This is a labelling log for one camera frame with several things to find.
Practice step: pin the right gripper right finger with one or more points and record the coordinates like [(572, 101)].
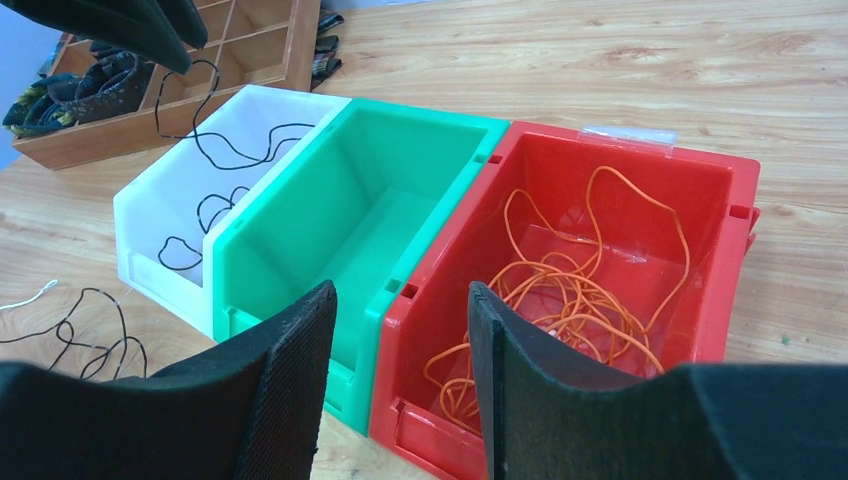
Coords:
[(550, 412)]

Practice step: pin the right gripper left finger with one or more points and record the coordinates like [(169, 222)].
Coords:
[(247, 408)]

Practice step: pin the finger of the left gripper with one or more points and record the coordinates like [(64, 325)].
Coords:
[(159, 31)]

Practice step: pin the wooden compartment tray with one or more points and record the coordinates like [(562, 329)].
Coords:
[(268, 43)]

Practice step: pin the plaid cloth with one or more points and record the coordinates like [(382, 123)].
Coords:
[(325, 60)]

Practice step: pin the white plastic bin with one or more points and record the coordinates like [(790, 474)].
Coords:
[(175, 208)]

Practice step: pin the red plastic bin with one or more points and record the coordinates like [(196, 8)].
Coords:
[(626, 251)]

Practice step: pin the green plastic bin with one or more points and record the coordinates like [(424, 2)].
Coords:
[(359, 205)]

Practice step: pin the black coiled strap four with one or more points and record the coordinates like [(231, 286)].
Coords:
[(115, 84)]

